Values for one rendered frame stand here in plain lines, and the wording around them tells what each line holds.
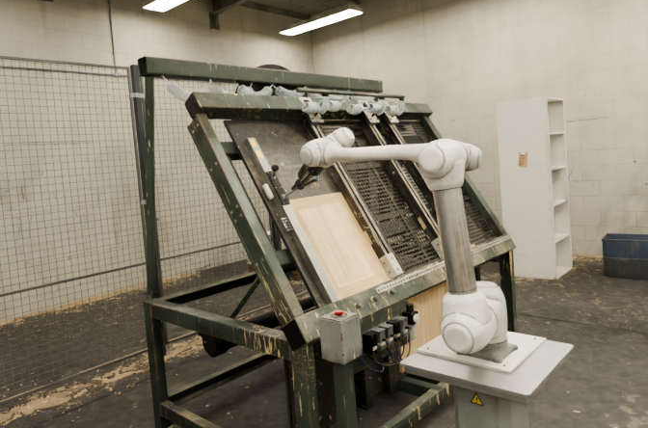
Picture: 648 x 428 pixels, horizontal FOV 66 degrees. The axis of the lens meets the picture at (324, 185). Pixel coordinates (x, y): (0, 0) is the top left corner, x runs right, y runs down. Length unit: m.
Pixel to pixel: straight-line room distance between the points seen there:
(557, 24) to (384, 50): 2.80
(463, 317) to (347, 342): 0.49
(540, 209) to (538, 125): 0.95
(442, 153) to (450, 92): 6.44
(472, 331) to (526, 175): 4.51
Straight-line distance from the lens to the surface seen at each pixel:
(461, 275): 1.85
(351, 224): 2.76
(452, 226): 1.82
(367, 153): 2.05
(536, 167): 6.18
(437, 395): 3.19
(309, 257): 2.41
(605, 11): 7.56
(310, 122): 3.00
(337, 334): 2.04
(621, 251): 6.44
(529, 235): 6.30
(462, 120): 8.07
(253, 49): 8.92
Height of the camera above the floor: 1.56
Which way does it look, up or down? 3 degrees down
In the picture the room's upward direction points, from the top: 4 degrees counter-clockwise
